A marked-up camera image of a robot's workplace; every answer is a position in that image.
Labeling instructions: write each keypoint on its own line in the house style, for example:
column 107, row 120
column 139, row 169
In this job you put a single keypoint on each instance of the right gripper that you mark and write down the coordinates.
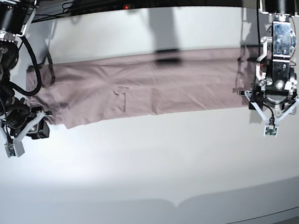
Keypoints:
column 24, row 121

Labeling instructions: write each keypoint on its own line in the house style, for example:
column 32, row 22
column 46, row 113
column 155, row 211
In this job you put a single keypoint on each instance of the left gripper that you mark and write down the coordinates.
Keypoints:
column 274, row 104

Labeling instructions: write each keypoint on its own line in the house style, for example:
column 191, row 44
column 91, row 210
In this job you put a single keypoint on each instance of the pink T-shirt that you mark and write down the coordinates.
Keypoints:
column 79, row 93

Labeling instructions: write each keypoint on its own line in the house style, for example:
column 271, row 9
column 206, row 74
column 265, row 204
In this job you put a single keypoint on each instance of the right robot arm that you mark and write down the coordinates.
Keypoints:
column 15, row 18

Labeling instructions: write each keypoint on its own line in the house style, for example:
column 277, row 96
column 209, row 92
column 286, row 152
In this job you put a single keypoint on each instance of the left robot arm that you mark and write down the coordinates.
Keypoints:
column 274, row 68

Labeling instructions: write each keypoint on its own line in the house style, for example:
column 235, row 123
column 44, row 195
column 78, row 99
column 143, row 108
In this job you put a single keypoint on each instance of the black power strip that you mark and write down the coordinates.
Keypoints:
column 99, row 9

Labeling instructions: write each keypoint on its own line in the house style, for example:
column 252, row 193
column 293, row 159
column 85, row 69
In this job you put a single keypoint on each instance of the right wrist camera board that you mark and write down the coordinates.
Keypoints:
column 14, row 149

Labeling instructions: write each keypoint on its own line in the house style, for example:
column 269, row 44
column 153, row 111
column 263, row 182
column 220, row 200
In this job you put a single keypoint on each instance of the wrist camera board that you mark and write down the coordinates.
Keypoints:
column 14, row 149
column 271, row 130

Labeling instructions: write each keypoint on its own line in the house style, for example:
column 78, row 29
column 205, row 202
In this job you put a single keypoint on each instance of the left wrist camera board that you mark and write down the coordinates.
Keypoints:
column 271, row 130

